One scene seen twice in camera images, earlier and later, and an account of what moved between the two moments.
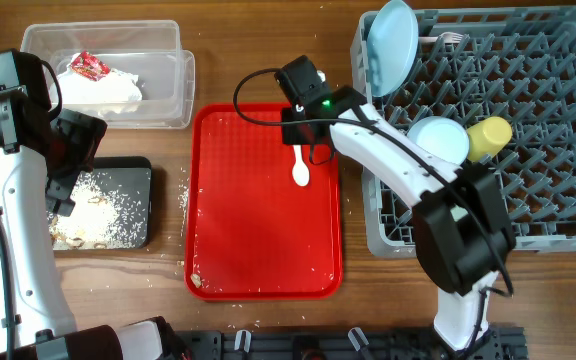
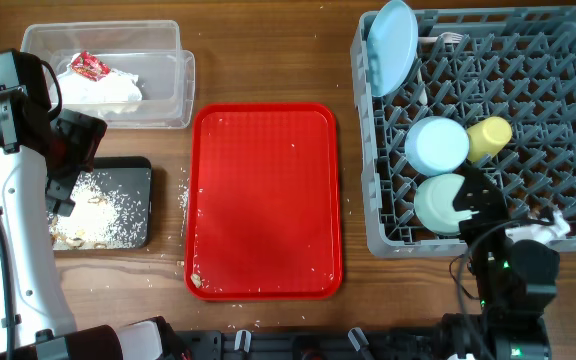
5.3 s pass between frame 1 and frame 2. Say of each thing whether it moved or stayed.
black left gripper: stayed
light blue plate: stayed
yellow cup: stayed
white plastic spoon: moved
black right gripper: moved
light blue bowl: stayed
